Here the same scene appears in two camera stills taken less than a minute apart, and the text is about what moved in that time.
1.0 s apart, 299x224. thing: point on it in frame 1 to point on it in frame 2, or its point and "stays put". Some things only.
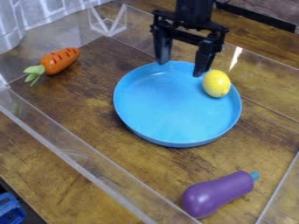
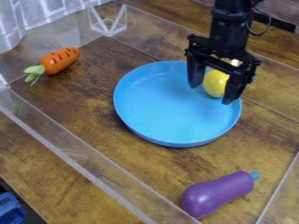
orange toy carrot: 54,62 stays put
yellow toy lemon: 217,83 stays put
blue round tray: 164,106 stays put
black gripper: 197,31 to 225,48
